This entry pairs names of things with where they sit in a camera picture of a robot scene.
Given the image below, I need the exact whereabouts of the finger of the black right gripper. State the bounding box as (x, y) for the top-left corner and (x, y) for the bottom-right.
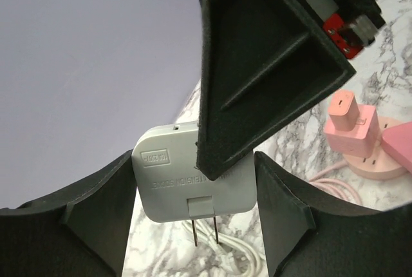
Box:
(196, 0), (355, 180)

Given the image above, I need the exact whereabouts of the pink power cable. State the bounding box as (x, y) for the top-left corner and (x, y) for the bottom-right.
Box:
(308, 162), (363, 204)

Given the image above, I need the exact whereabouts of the white power cable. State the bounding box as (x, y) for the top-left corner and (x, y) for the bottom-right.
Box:
(182, 218), (270, 277)

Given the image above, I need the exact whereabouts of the small pink charger adapter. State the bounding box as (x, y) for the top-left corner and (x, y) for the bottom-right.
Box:
(328, 90), (360, 131)

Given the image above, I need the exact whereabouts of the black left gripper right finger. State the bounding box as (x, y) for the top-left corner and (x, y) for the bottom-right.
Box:
(254, 152), (411, 276)

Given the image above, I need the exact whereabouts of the pink triangular power strip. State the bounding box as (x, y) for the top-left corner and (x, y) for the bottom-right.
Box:
(381, 122), (412, 173)

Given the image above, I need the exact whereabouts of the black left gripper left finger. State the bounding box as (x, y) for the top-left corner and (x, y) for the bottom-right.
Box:
(1, 151), (136, 276)

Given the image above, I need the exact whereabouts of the white usb charger plug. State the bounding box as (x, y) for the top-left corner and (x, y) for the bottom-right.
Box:
(131, 121), (257, 242)

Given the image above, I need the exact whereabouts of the round pink power strip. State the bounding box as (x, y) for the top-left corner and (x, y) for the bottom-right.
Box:
(342, 117), (407, 180)

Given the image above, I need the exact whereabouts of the pink cube socket adapter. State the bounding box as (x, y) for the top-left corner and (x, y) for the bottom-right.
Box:
(324, 104), (380, 158)

